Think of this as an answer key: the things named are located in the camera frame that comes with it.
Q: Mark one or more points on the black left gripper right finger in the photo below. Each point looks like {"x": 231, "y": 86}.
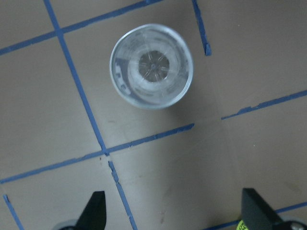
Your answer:
{"x": 256, "y": 212}

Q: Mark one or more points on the centre tennis ball between bases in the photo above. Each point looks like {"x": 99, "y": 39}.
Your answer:
{"x": 241, "y": 225}

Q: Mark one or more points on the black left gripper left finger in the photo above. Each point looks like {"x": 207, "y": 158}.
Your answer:
{"x": 93, "y": 216}

